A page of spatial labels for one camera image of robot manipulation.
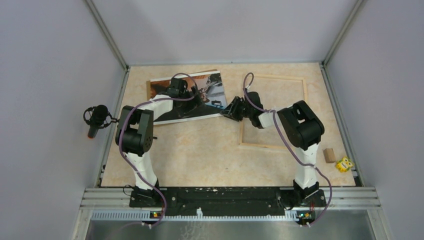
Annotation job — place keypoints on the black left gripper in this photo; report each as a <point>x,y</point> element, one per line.
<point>194,103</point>

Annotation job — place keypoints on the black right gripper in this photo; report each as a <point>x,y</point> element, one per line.
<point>231,111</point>

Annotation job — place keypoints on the light wooden picture frame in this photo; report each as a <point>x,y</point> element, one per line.
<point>275,92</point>

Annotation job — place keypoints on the printed photo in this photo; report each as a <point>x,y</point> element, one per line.
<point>201,94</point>

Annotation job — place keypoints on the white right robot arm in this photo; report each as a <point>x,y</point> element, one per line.
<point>299,128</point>

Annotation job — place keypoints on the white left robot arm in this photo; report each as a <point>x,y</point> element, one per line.
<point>135,133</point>

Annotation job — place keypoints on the black microphone on stand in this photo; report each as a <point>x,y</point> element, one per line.
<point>97,118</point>

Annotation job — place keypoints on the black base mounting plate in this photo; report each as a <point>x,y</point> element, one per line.
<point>226,201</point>

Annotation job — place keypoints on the small wooden block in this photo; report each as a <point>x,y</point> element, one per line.
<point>329,155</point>

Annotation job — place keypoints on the small yellow object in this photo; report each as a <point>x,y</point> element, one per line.
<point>344,165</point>

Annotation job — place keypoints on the aluminium front rail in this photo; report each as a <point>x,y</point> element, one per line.
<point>112,204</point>

